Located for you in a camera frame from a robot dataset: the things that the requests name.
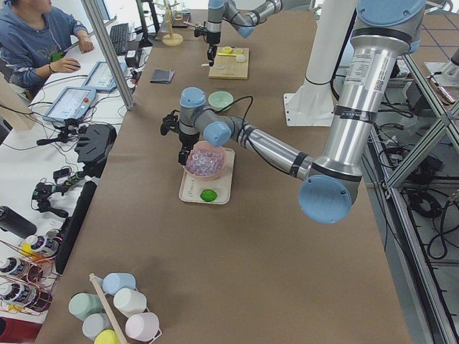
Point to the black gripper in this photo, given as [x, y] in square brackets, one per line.
[187, 138]
[214, 39]

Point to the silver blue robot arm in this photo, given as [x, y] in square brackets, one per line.
[219, 11]
[383, 31]

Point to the mint green bowl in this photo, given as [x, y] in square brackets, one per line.
[219, 100]

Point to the pink bowl of ice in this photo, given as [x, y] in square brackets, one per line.
[205, 161]

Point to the lemon slices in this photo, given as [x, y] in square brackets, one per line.
[240, 58]

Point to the yellow plastic knife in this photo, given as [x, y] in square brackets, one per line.
[226, 54]

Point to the wooden cutting board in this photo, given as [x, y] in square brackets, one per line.
[227, 68]

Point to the wooden mug tree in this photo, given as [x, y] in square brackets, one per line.
[166, 33]

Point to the grey folded cloth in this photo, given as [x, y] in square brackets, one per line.
[161, 76]

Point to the cream serving tray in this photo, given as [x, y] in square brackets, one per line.
[191, 188]

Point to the green lime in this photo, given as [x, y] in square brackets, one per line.
[208, 195]

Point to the upper teach pendant tablet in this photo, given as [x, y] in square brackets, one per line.
[100, 78]

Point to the teach pendant tablet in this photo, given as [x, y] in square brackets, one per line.
[100, 78]
[72, 103]

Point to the black keyboard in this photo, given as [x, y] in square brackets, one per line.
[119, 34]

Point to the lower teach pendant tablet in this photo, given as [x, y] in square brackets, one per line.
[72, 103]

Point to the seated person in hoodie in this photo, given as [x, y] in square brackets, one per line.
[34, 38]

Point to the blue plastic cup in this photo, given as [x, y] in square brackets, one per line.
[116, 281]

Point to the white plastic cup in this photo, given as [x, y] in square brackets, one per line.
[130, 302]

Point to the green plastic cup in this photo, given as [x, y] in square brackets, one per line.
[82, 305]

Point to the pink plastic cup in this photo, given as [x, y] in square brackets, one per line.
[143, 327]

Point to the grey plastic cup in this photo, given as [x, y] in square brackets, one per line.
[94, 324]

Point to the yellow plastic cup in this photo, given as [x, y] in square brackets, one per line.
[107, 337]

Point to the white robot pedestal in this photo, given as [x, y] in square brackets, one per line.
[312, 103]

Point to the aluminium frame post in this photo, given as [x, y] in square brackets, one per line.
[95, 17]

